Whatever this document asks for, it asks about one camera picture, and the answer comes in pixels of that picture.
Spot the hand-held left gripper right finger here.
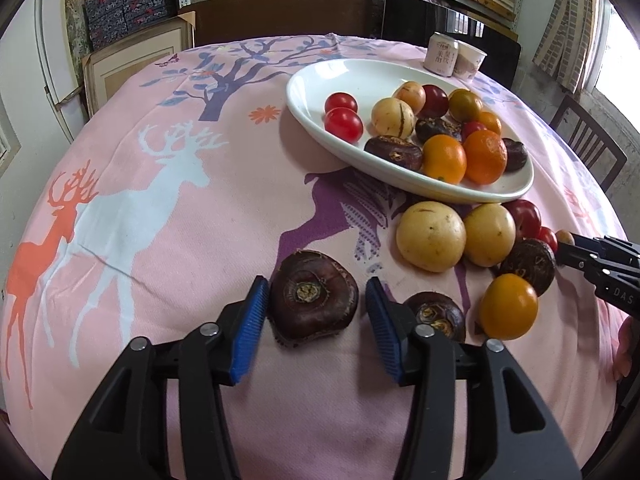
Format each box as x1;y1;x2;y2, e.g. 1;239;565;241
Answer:
365;276;583;480

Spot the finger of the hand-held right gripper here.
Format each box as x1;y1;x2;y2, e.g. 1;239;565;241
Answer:
556;245;640;286
571;234;640;262

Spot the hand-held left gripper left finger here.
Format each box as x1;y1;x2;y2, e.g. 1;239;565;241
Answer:
51;275;271;480

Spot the orange mandarin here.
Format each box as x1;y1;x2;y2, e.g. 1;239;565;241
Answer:
463;130;507;185
477;111;503;137

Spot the greenish yellow orange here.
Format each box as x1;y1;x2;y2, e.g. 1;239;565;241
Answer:
448;88;484;123

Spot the dark red tomato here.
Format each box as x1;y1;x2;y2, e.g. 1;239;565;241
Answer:
502;199;542;241
420;84;450;118

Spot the yellow passion fruit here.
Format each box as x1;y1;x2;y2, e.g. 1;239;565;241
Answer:
396;201;467;273
463;203;517;268
392;81;427;116

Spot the white oval plate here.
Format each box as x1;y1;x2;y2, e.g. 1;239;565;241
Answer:
286;58;535;204

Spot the person's right hand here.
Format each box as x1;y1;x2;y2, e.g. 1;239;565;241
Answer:
614;317;640;381

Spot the dark wooden chair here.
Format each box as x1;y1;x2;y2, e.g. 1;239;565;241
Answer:
549;94;628;191

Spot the pink deer print tablecloth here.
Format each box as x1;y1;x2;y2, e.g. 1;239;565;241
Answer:
0;35;631;480

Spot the bright window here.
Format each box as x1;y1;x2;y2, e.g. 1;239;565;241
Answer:
592;0;640;106

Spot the striped pale yellow fruit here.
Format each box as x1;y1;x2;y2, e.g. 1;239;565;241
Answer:
371;97;416;139

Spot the white paper cup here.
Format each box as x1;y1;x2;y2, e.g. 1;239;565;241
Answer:
453;41;488;82

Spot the brick pattern curtain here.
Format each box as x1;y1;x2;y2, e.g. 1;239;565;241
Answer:
532;0;603;93

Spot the white drink can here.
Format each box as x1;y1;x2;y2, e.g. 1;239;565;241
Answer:
424;31;460;77

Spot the cardboard framed panel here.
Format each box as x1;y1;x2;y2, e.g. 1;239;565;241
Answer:
81;10;197;121

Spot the black panel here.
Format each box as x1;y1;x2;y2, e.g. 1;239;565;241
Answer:
381;0;522;86

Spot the white framed window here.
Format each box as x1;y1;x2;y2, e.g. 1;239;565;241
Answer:
0;105;23;171

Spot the dark brown wooden cabinet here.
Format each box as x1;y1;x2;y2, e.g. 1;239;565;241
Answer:
192;0;386;48

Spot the white door panel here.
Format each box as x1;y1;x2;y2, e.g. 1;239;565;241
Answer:
32;0;86;133

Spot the stack of blue patterned boxes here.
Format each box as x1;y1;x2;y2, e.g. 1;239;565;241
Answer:
82;0;178;51

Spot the marble pattern slab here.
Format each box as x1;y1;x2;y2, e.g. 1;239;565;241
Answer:
64;0;91;56

